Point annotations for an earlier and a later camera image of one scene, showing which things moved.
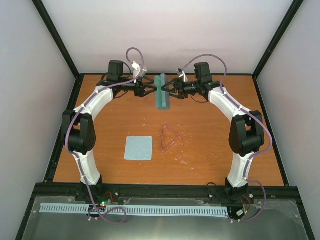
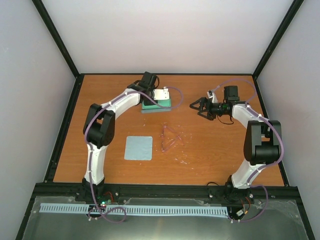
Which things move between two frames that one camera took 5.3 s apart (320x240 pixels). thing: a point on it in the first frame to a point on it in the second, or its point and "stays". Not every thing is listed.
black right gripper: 178,85 to 203,100
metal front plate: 279,219 stays
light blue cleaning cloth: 138,148 stays
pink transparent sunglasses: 168,137 stays
